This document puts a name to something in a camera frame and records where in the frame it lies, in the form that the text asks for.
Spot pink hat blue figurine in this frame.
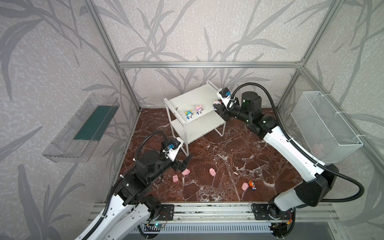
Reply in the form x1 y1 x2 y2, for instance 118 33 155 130
196 105 203 116

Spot teal blue cat figurine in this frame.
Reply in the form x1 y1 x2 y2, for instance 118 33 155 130
185 111 193 120

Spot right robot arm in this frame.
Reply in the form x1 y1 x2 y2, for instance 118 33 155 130
213 88 336 218

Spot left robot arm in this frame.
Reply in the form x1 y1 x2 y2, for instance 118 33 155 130
77 150 194 240

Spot white two-tier metal shelf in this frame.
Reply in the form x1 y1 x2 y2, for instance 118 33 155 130
164 81 226 156

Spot pink pig toy left-centre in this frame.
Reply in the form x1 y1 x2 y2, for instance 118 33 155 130
182 169 191 176

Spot pink pig toy far left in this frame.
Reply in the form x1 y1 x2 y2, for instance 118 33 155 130
173 175 179 183

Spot pink pig toy centre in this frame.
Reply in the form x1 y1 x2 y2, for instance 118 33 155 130
209 168 217 177

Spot green circuit board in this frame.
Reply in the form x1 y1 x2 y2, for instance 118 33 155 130
145 222 167 231

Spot pink pig toy right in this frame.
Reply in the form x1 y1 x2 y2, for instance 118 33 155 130
241 183 249 191

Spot orange blue figurine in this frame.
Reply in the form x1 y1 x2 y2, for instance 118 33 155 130
248 181 257 191

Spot pink toy in basket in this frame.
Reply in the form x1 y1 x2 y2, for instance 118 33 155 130
311 144 325 160

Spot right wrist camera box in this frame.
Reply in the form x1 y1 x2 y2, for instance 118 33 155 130
217 88 232 107

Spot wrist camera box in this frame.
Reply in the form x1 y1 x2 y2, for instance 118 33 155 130
162 137 184 162
217 88 232 107

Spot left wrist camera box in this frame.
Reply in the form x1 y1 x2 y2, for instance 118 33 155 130
162 137 184 162

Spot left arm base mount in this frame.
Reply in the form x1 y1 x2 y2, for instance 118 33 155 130
138 195 175 240

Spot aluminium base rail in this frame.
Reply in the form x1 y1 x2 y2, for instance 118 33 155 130
86 201 340 240

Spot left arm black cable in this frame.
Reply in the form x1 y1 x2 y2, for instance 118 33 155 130
80 130 169 240

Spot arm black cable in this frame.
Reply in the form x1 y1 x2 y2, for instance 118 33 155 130
80 130 169 240
227 82 365 203

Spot white wire mesh basket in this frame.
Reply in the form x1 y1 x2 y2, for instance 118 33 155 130
291 91 364 164

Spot clear plastic wall bin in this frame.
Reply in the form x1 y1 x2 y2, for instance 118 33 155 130
42 94 120 163

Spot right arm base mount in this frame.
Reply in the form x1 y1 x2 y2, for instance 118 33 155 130
251 203 296 240

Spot aluminium enclosure frame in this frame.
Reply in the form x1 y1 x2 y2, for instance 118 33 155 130
80 1 384 173

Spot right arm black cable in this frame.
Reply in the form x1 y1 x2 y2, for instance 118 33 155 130
227 82 365 203

